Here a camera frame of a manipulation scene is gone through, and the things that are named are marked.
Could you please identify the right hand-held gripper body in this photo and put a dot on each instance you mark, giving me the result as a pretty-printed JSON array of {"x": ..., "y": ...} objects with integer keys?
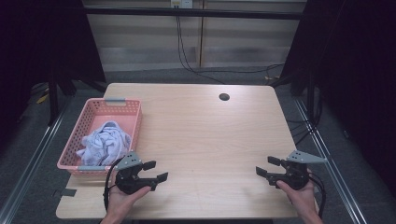
[{"x": 295, "y": 174}]

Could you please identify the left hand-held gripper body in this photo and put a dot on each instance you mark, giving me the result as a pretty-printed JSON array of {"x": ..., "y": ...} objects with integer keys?
[{"x": 129, "y": 179}]

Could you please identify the light purple patterned towel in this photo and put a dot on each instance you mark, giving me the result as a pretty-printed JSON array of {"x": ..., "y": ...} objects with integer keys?
[{"x": 104, "y": 143}]

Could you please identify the pink perforated plastic basket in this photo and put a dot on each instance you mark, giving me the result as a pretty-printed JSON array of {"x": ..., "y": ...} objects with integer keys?
[{"x": 107, "y": 119}]

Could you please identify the person's left hand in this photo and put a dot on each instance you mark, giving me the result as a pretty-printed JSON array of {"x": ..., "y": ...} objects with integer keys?
[{"x": 121, "y": 202}]

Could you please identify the person's right hand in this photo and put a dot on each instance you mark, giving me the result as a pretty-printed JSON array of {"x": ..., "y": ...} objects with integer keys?
[{"x": 300, "y": 199}]

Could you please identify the black tape strip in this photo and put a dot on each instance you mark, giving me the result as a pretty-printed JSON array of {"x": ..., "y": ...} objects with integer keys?
[{"x": 67, "y": 192}]

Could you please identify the dark round table grommet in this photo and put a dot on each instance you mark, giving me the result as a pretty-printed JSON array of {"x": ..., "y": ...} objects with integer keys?
[{"x": 224, "y": 96}]

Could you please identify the black stand leg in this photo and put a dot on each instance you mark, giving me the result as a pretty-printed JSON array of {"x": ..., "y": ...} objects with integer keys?
[{"x": 53, "y": 99}]

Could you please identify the black curtain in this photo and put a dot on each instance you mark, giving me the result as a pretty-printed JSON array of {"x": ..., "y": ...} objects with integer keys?
[
  {"x": 37, "y": 40},
  {"x": 351, "y": 77}
]

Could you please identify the yellow object on floor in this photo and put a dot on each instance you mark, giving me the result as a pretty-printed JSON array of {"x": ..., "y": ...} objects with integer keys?
[{"x": 42, "y": 98}]

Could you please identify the metal floor rail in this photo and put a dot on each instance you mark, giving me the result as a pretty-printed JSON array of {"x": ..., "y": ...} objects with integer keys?
[
  {"x": 28, "y": 169},
  {"x": 330, "y": 161}
]

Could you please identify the black horizontal frame bar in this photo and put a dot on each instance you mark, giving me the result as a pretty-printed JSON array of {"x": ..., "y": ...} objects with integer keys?
[{"x": 193, "y": 13}]

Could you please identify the white wall socket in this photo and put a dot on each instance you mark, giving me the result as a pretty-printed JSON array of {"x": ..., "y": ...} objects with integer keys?
[{"x": 182, "y": 3}]

